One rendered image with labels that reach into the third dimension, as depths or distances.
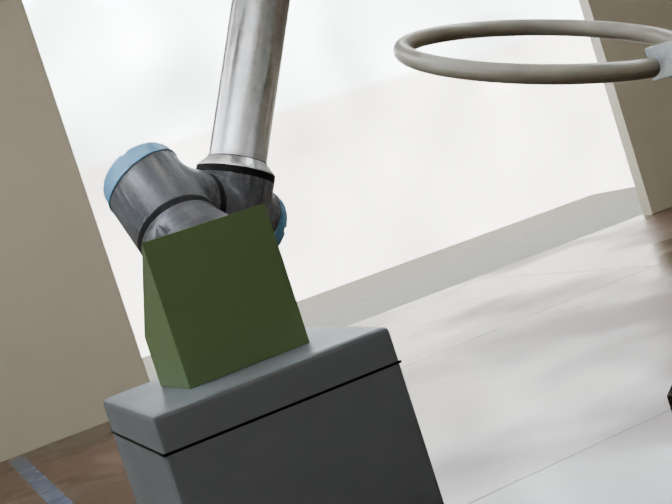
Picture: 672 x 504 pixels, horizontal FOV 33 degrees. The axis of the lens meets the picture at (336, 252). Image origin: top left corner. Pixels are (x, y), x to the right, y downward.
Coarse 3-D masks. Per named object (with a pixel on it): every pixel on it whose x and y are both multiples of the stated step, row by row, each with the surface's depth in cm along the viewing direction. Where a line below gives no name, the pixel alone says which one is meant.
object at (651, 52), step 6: (666, 42) 164; (648, 48) 166; (654, 48) 166; (660, 48) 165; (666, 48) 164; (648, 54) 166; (654, 54) 166; (660, 54) 165; (666, 54) 165; (660, 60) 165; (666, 60) 165; (660, 66) 166; (666, 66) 165; (660, 72) 166; (666, 72) 165; (654, 78) 167; (660, 78) 166
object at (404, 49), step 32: (416, 32) 195; (448, 32) 201; (480, 32) 204; (512, 32) 206; (544, 32) 205; (576, 32) 204; (608, 32) 200; (640, 32) 195; (416, 64) 174; (448, 64) 169; (480, 64) 166; (512, 64) 164; (544, 64) 163; (576, 64) 163; (608, 64) 163; (640, 64) 164
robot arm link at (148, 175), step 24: (144, 144) 198; (120, 168) 195; (144, 168) 193; (168, 168) 194; (192, 168) 200; (120, 192) 194; (144, 192) 190; (168, 192) 189; (192, 192) 191; (216, 192) 200; (120, 216) 194; (144, 216) 188
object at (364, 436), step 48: (336, 336) 184; (384, 336) 178; (144, 384) 201; (240, 384) 169; (288, 384) 171; (336, 384) 174; (384, 384) 177; (144, 432) 172; (192, 432) 165; (240, 432) 168; (288, 432) 171; (336, 432) 174; (384, 432) 177; (144, 480) 185; (192, 480) 165; (240, 480) 168; (288, 480) 170; (336, 480) 173; (384, 480) 176; (432, 480) 179
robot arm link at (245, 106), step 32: (256, 0) 211; (288, 0) 215; (256, 32) 210; (224, 64) 212; (256, 64) 210; (224, 96) 210; (256, 96) 209; (224, 128) 209; (256, 128) 209; (224, 160) 206; (256, 160) 209; (256, 192) 207
